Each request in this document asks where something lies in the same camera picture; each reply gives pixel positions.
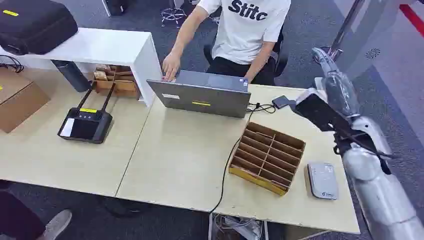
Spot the wooden divided card box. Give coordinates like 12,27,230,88
228,121,307,197

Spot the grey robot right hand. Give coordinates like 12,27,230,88
311,47,361,120

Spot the black laptop power cable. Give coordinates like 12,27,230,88
207,102,277,215

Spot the small grey card reader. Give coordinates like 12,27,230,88
306,161,339,201

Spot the white desk riser shelf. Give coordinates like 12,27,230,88
0,27,164,109

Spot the chrome stool base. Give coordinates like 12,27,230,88
160,0,188,29

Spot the person's right hand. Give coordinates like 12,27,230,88
161,51,182,83

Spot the black router with antennas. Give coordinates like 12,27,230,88
57,81,116,145

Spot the dark cylindrical bottle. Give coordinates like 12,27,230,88
51,59,92,93

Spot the black carrying case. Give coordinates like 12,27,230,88
0,0,79,56

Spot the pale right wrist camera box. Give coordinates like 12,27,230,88
291,87,353,133

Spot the power strip with cables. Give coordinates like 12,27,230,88
211,213,267,240

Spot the grey shoe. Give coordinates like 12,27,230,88
39,209,73,240

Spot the black power adapter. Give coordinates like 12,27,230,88
271,95,297,111

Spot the metal pole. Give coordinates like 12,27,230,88
327,0,366,63

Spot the wooden organizer with compartments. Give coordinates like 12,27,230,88
92,64,142,99

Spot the person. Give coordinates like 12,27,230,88
161,0,292,86

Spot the black cable bundle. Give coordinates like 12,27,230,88
0,54,25,74

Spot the dark trouser leg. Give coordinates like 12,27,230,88
0,190,46,240

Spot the grey laptop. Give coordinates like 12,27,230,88
146,69,252,119

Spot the brown cardboard box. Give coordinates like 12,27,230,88
0,67,52,134

